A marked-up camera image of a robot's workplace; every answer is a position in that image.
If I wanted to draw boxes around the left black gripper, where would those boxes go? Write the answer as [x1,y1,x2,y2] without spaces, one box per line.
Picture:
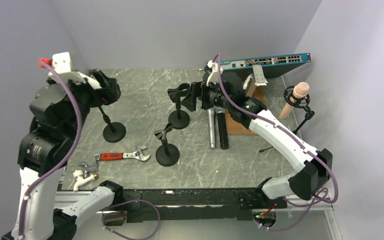
[58,67,119,137]

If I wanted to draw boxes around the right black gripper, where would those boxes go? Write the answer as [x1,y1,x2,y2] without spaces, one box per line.
[181,77,233,112]

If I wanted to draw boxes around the black mic stand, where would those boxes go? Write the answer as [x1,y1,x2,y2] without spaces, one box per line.
[154,123,180,167]
[167,83,191,130]

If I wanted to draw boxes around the silver grey microphone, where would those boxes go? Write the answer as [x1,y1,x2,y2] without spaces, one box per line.
[206,108,216,149]

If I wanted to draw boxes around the shock mount stand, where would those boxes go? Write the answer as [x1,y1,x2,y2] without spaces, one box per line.
[98,103,126,143]

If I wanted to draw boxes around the pink microphone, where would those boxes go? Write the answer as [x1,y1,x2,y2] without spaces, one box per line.
[279,82,310,119]

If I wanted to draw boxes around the shock mount tripod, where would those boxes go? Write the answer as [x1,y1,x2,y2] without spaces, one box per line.
[259,85,316,154]

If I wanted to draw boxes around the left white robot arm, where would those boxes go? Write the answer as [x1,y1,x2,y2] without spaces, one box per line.
[2,69,124,240]

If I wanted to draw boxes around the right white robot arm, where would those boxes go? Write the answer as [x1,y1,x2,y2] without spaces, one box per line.
[181,72,333,208]

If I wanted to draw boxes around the wooden board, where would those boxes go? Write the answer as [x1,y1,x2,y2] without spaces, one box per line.
[225,86,266,135]

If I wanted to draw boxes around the small brass white fitting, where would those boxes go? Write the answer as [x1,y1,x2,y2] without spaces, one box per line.
[73,161,99,192]

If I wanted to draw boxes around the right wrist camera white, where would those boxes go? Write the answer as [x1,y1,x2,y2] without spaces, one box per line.
[204,60,223,87]

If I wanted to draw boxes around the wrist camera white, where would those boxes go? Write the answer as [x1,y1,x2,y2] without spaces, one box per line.
[39,52,102,90]
[204,60,223,87]

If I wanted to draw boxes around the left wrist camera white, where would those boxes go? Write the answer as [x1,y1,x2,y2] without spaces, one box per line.
[39,52,102,90]

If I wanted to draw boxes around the red handled adjustable wrench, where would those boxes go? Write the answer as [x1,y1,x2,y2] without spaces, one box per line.
[94,145,151,162]

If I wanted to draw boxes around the metal bracket with tube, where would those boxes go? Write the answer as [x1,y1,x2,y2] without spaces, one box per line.
[243,64,268,97]

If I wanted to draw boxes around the blue network switch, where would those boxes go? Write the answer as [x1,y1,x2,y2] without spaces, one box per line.
[221,53,312,80]

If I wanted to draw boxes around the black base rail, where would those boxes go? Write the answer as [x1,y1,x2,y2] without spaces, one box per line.
[106,187,287,223]

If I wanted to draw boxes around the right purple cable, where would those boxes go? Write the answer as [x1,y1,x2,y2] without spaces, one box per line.
[211,53,340,233]

